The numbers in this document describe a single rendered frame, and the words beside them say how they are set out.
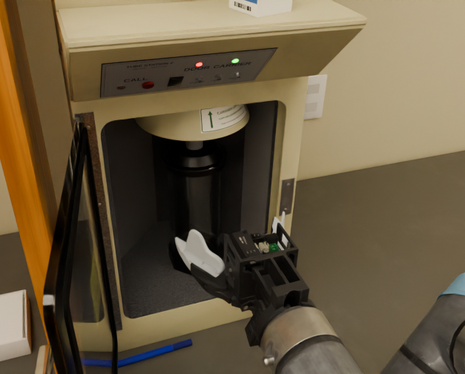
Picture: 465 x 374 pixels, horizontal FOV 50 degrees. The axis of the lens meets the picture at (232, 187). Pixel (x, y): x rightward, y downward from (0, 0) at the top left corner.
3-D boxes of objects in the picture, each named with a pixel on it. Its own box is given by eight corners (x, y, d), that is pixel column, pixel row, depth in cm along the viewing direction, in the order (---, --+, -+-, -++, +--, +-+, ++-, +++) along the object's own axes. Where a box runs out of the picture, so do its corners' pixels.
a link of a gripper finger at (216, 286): (206, 248, 65) (262, 277, 61) (206, 259, 66) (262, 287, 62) (182, 268, 62) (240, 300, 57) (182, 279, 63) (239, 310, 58)
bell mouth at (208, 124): (124, 99, 82) (121, 66, 79) (226, 87, 88) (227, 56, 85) (148, 149, 68) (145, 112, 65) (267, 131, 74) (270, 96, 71)
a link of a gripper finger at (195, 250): (176, 209, 65) (234, 237, 60) (177, 245, 68) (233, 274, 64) (159, 221, 63) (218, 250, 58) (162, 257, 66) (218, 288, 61)
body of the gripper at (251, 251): (279, 218, 61) (328, 286, 51) (274, 271, 65) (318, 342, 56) (219, 230, 58) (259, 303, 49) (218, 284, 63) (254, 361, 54)
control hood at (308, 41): (67, 95, 60) (53, 8, 54) (311, 69, 69) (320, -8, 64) (77, 139, 51) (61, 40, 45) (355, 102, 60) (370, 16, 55)
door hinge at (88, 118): (107, 332, 82) (72, 113, 61) (122, 329, 83) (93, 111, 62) (108, 340, 81) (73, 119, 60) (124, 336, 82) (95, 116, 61)
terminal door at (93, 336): (116, 340, 82) (83, 116, 60) (111, 556, 57) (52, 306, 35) (110, 341, 82) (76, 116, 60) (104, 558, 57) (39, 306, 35)
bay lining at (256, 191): (102, 230, 101) (78, 58, 82) (224, 207, 109) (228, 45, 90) (124, 318, 82) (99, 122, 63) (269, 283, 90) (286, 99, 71)
